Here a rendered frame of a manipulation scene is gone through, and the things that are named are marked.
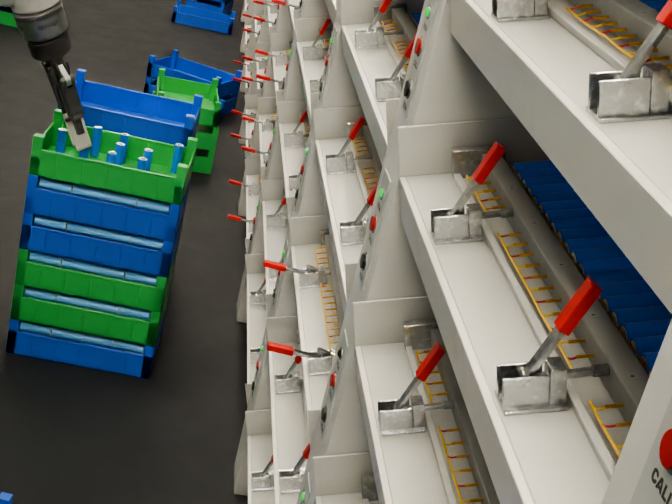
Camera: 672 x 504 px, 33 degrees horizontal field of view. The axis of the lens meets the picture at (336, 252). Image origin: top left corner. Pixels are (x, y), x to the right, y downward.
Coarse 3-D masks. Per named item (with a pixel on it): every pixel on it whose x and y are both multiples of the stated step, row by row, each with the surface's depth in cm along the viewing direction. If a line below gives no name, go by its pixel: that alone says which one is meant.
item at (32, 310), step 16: (16, 288) 227; (16, 304) 228; (32, 304) 228; (48, 304) 228; (64, 304) 228; (32, 320) 229; (48, 320) 229; (64, 320) 230; (80, 320) 230; (96, 320) 230; (112, 320) 230; (128, 320) 230; (144, 320) 230; (160, 320) 235; (112, 336) 231; (128, 336) 231; (144, 336) 231
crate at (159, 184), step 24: (48, 144) 230; (144, 144) 236; (168, 144) 236; (192, 144) 234; (48, 168) 217; (72, 168) 217; (96, 168) 217; (120, 168) 217; (168, 168) 237; (192, 168) 238; (120, 192) 219; (144, 192) 219; (168, 192) 219
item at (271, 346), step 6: (270, 342) 145; (270, 348) 145; (276, 348) 145; (282, 348) 145; (288, 348) 145; (288, 354) 145; (294, 354) 146; (300, 354) 146; (306, 354) 146; (312, 354) 146; (318, 354) 146
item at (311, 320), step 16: (304, 224) 185; (320, 224) 185; (304, 240) 186; (320, 240) 186; (304, 256) 182; (320, 256) 181; (320, 288) 170; (304, 304) 165; (320, 304) 165; (304, 320) 161; (320, 320) 160; (304, 336) 156; (320, 336) 156; (304, 368) 148; (304, 384) 146; (320, 384) 144; (320, 400) 140
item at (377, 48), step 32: (352, 0) 171; (384, 0) 155; (416, 0) 171; (352, 32) 167; (384, 32) 157; (416, 32) 154; (352, 64) 156; (384, 64) 148; (384, 96) 132; (384, 128) 122
